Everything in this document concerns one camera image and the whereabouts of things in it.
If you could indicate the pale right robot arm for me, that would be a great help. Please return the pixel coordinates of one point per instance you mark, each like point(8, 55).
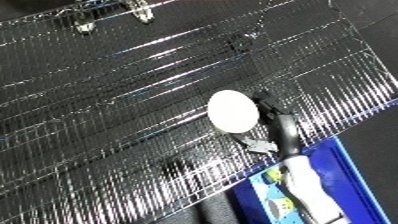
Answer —
point(308, 190)

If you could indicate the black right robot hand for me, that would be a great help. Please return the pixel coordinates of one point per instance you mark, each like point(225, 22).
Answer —
point(286, 133)

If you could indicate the white paper cup green band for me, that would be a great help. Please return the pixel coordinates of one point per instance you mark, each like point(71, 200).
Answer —
point(233, 111)

